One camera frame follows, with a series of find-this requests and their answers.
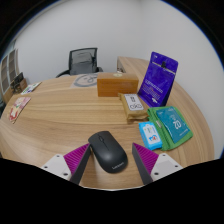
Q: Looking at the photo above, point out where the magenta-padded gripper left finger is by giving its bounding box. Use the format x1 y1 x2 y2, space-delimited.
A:
40 143 92 185

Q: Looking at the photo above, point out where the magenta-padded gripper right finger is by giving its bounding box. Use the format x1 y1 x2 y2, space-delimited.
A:
131 143 184 186

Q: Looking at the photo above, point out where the black computer mouse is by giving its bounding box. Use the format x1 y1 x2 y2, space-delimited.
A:
87 130 129 174

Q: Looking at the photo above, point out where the red and pink mouse pad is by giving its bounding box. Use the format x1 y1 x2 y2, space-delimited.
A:
8 96 32 125

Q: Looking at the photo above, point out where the blue wipes packet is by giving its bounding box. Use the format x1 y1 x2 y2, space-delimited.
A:
138 121 164 151

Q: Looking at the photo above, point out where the green and teal packet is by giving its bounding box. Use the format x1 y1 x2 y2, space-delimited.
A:
147 105 194 152

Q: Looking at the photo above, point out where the brown paper packet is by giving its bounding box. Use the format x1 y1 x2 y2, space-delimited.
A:
118 92 149 124

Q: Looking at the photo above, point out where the brown wooden box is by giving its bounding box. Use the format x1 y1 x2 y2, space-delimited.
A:
96 72 140 98

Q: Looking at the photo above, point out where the purple stand-up pouch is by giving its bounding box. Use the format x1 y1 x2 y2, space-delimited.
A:
137 51 179 108

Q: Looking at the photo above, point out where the white and green leaflet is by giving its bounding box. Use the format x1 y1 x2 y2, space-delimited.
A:
20 81 43 96

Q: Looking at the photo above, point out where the grey mesh office chair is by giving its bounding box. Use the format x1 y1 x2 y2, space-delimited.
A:
55 47 104 79

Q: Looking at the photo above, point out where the wooden shelf unit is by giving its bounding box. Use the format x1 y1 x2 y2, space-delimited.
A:
0 48 21 104

